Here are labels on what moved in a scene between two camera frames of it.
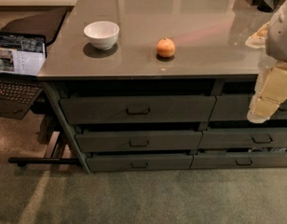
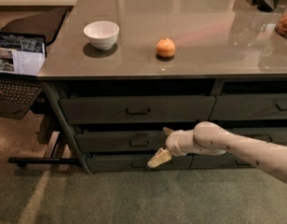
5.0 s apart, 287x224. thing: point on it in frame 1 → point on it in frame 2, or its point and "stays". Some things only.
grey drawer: [139, 141] stays
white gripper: [280, 36] → [172, 144]
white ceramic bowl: [102, 35] stays
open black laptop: [20, 59] stays
